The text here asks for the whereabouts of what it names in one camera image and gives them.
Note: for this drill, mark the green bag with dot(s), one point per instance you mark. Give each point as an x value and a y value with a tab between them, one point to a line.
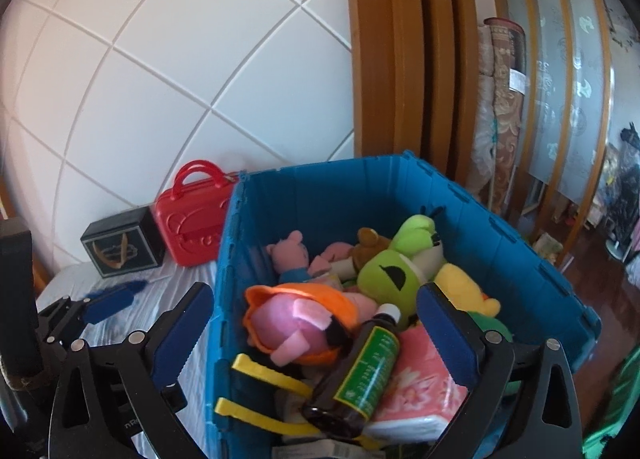
617	409

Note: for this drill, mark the dark clothes pile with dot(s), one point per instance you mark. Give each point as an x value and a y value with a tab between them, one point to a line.
630	179

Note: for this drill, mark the yellow plastic tongs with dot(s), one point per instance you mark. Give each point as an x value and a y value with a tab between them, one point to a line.
260	374

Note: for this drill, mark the red toy suitcase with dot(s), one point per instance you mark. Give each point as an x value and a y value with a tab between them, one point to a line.
190	224

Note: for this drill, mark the black box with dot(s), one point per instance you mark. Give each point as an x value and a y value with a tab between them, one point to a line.
130	234

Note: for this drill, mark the rolled patterned carpet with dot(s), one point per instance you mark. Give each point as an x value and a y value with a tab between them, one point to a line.
500	99

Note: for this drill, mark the wooden frosted glass partition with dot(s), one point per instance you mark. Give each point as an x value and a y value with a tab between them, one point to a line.
565	89

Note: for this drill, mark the brown bear plush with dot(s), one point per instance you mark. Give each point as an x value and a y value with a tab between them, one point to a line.
370	239

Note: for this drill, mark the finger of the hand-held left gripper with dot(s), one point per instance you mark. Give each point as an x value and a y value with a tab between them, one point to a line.
110	308
57	311

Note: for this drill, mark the pink pig plush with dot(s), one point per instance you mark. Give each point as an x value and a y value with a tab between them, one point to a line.
332	253

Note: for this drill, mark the dark brown bottle green label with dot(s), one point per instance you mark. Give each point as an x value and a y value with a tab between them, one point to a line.
360	379

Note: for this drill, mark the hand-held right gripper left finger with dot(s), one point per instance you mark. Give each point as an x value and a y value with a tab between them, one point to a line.
177	339

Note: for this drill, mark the blue plastic crate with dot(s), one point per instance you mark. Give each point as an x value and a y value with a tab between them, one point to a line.
320	199

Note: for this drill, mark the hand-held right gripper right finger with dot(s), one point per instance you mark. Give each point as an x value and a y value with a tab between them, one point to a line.
450	339

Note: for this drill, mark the pink flowered tissue pack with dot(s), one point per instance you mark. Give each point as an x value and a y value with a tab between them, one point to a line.
425	389

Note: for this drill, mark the wooden headboard frame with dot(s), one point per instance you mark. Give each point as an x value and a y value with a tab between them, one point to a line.
380	64

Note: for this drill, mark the light blue bed sheet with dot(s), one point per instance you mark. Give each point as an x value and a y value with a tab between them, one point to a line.
152	296

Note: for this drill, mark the yellow and green plush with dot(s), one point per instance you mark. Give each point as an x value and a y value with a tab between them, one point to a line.
460	289

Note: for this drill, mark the green plush toy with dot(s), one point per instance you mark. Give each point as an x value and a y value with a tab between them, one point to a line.
417	234
390	274

